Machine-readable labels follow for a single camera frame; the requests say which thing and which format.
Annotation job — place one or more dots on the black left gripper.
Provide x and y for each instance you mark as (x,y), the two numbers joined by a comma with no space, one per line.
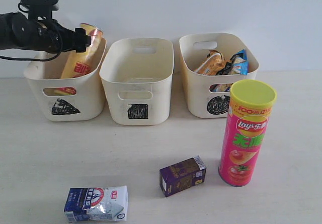
(46,36)

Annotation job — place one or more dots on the yellow Lay's chips can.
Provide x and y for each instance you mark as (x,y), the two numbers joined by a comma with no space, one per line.
(81,64)

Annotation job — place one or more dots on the orange snack bag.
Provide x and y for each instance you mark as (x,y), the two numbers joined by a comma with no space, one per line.
(215,65)

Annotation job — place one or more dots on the blue snack bag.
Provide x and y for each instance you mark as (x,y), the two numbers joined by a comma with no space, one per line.
(239,63)

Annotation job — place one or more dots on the pink Lay's chips can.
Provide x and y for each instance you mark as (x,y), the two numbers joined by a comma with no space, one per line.
(250,107)

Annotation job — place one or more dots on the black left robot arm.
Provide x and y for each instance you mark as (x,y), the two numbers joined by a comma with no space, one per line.
(5,31)

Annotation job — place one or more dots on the cream bin triangle mark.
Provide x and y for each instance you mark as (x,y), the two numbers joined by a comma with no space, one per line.
(74,99)

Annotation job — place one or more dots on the cream bin square mark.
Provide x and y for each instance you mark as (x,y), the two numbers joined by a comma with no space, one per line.
(137,78)

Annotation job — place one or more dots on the cream bin circle mark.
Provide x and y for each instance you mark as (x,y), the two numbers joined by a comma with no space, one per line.
(201,101)

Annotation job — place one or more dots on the blue white milk carton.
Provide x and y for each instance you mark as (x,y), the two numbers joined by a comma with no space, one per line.
(97,204)

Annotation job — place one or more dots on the purple drink carton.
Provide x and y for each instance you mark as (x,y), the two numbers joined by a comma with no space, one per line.
(182,175)

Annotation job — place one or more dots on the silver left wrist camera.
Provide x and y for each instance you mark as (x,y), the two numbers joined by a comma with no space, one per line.
(38,9)

